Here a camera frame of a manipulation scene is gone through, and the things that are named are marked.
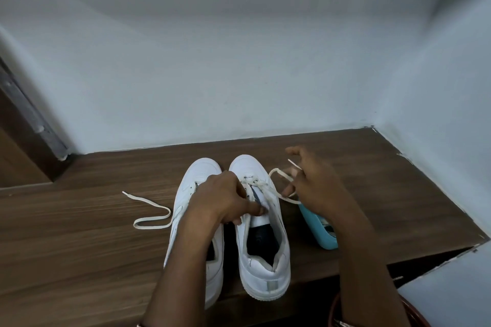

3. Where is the light blue phone case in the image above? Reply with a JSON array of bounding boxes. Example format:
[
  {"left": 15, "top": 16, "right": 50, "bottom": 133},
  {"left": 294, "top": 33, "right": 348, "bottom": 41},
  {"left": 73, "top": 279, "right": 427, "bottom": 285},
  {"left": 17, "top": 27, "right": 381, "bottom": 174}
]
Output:
[{"left": 298, "top": 202, "right": 340, "bottom": 251}]

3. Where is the cream shoelace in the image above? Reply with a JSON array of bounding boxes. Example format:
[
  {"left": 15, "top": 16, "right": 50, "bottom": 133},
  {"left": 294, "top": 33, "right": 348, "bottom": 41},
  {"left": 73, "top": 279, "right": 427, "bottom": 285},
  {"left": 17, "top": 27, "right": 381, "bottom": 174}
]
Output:
[
  {"left": 241, "top": 159, "right": 304, "bottom": 217},
  {"left": 122, "top": 191, "right": 173, "bottom": 230}
]

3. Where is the person's right hand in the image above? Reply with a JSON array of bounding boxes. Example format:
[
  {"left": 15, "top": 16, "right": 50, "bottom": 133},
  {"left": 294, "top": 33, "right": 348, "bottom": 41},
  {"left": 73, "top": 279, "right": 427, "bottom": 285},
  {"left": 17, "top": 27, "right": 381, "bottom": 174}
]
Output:
[{"left": 281, "top": 146, "right": 348, "bottom": 224}]

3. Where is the grey metal door hinge strip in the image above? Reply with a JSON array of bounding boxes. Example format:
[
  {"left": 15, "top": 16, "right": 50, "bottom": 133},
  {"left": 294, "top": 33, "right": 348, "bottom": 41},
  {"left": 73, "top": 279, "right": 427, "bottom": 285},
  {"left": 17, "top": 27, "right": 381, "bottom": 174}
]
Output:
[{"left": 0, "top": 64, "right": 70, "bottom": 162}]

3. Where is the white sneaker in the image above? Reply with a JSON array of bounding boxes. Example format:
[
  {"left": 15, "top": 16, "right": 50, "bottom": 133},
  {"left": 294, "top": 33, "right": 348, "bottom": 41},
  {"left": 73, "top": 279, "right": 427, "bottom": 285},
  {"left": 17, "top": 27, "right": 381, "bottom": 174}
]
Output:
[
  {"left": 164, "top": 158, "right": 225, "bottom": 310},
  {"left": 229, "top": 154, "right": 292, "bottom": 299}
]

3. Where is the person's left forearm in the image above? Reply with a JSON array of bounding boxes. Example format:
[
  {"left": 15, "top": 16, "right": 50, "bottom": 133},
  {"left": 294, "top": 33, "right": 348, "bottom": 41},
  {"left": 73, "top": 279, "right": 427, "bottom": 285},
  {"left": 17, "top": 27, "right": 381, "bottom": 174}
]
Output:
[{"left": 141, "top": 213, "right": 225, "bottom": 327}]

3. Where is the brown wooden door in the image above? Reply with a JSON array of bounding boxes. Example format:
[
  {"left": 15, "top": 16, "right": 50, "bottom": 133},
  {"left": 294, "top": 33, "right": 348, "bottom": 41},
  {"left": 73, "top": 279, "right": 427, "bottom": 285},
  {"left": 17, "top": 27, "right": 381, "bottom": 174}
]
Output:
[{"left": 0, "top": 55, "right": 54, "bottom": 188}]

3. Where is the person's left hand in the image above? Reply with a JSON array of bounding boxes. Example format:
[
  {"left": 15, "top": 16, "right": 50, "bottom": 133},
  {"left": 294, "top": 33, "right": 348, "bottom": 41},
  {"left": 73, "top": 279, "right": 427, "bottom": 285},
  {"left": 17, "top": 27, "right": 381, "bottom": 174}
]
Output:
[{"left": 187, "top": 171, "right": 266, "bottom": 226}]

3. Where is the person's right forearm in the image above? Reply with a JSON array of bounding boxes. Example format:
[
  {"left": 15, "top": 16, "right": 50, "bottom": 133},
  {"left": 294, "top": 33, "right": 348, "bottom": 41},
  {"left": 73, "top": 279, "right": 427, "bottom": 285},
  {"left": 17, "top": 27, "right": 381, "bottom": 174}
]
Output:
[{"left": 324, "top": 206, "right": 412, "bottom": 327}]

